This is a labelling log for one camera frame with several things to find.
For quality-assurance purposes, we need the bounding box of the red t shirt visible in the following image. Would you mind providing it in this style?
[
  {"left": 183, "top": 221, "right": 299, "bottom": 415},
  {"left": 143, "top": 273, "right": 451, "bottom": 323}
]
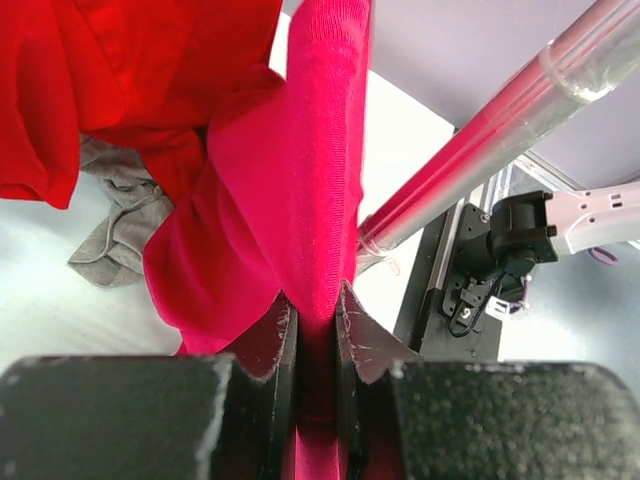
[{"left": 1, "top": 1, "right": 281, "bottom": 209}]

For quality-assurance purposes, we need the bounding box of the grey clothes rack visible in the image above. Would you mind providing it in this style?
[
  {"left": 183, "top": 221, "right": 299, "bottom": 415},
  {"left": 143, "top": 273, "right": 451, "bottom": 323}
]
[{"left": 357, "top": 1, "right": 639, "bottom": 273}]

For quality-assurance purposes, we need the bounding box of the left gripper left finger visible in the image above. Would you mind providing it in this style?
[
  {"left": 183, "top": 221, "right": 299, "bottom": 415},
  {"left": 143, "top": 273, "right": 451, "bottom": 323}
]
[{"left": 1, "top": 296, "right": 298, "bottom": 479}]

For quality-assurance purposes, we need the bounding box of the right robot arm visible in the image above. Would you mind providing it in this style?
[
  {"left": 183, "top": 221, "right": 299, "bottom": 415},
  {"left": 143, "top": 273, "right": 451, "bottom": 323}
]
[{"left": 490, "top": 182, "right": 639, "bottom": 277}]

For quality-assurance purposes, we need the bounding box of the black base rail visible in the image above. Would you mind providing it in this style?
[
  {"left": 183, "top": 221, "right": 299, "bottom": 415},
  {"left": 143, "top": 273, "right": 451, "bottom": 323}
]
[{"left": 393, "top": 202, "right": 502, "bottom": 362}]

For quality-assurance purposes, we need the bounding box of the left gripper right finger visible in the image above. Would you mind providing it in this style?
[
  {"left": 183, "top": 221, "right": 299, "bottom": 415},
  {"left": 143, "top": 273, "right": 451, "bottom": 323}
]
[{"left": 334, "top": 284, "right": 639, "bottom": 479}]

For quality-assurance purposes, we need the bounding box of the grey cloth on table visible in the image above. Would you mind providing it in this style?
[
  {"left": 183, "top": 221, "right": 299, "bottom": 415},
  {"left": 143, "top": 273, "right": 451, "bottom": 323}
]
[{"left": 68, "top": 135, "right": 174, "bottom": 289}]

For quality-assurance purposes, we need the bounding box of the magenta t shirt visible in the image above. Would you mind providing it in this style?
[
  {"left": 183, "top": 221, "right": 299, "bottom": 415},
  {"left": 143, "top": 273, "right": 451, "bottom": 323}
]
[{"left": 144, "top": 1, "right": 372, "bottom": 479}]

